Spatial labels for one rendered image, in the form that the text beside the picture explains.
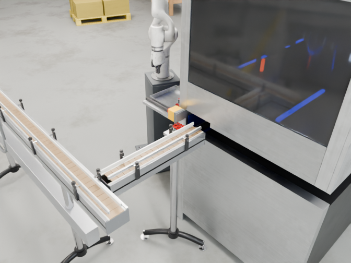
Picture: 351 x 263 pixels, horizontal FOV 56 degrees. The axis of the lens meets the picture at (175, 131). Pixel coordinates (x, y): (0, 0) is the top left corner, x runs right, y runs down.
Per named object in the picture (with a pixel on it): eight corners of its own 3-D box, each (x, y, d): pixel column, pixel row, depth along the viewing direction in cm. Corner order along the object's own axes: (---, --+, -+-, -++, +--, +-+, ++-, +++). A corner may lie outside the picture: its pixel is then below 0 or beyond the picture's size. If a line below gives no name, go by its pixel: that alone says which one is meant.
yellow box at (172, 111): (184, 119, 208) (184, 109, 204) (175, 123, 204) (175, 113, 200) (175, 114, 213) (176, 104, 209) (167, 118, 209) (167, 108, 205)
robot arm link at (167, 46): (155, 52, 276) (154, 23, 262) (177, 52, 275) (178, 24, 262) (154, 58, 266) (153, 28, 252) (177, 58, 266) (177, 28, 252)
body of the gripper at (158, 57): (155, 51, 218) (155, 67, 225) (166, 47, 224) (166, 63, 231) (148, 48, 223) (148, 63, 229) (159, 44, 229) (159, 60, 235)
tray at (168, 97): (208, 105, 238) (208, 101, 236) (182, 118, 223) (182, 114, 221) (175, 88, 258) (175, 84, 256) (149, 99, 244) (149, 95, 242)
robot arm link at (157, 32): (165, 43, 226) (151, 42, 226) (165, 23, 218) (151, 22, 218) (164, 47, 219) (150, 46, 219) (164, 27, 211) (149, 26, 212)
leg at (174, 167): (182, 236, 242) (185, 153, 199) (173, 243, 237) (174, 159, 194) (173, 228, 248) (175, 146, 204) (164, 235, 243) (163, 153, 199)
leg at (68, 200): (90, 253, 229) (72, 169, 186) (79, 261, 224) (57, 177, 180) (83, 245, 235) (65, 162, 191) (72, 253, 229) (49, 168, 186)
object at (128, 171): (188, 134, 214) (189, 114, 206) (206, 145, 205) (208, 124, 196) (96, 185, 176) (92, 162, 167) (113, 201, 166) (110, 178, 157)
